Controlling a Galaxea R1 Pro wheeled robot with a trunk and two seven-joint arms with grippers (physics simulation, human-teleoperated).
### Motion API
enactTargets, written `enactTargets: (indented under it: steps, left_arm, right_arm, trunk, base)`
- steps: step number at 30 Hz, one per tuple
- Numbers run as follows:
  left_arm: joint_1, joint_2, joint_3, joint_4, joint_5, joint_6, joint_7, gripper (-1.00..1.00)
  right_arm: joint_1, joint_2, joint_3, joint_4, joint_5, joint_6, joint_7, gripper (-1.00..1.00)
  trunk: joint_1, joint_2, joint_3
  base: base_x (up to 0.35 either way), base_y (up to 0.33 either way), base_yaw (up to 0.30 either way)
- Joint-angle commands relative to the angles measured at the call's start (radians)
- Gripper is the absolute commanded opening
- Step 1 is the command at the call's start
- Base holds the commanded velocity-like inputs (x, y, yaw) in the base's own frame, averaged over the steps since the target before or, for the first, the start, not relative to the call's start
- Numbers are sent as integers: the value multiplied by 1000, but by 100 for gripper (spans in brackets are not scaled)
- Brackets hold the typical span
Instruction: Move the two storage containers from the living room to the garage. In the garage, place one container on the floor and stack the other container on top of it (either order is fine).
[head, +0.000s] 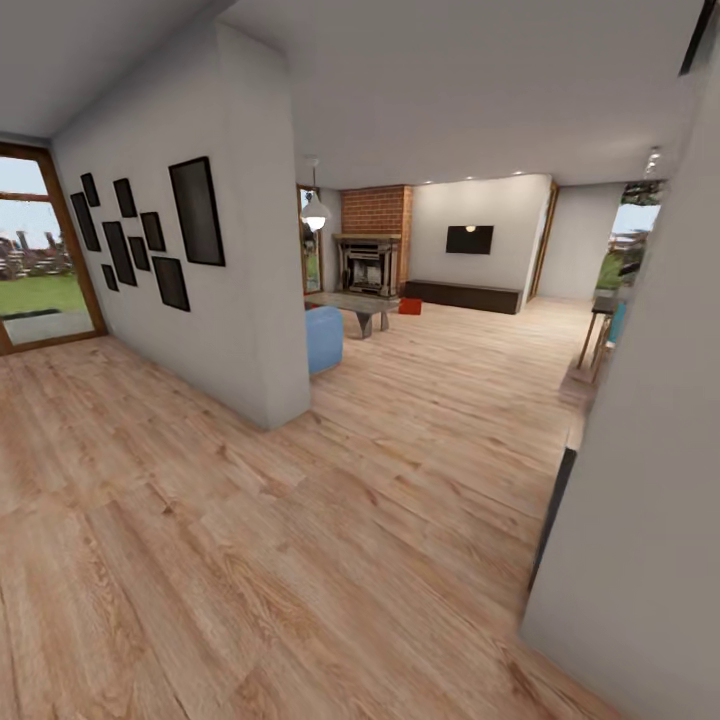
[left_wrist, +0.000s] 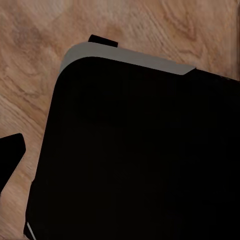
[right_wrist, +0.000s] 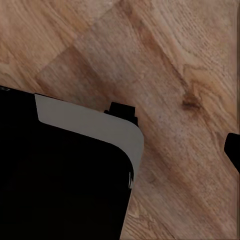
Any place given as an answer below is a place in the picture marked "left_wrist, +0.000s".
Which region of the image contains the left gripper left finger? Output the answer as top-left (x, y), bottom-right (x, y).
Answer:
top-left (0, 133), bottom-right (26, 193)

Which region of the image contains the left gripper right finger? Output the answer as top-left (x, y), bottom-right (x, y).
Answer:
top-left (224, 132), bottom-right (240, 173)

